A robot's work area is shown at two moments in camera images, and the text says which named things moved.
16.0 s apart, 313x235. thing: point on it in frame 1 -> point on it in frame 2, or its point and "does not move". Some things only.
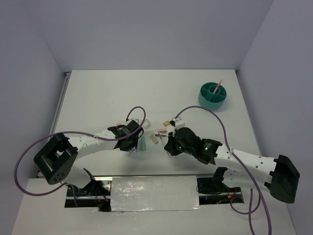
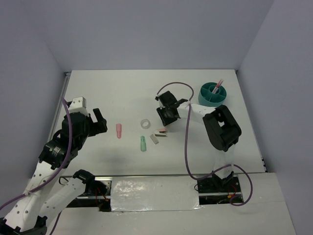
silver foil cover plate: (154, 194) does not move
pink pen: (217, 86) does not move
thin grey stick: (163, 142) -> (217, 87)
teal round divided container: (208, 100) does not move
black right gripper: (170, 145) -> (165, 121)
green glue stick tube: (143, 144) does not move
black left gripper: (134, 147) -> (100, 126)
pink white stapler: (162, 132) does not move
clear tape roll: (146, 124) does not move
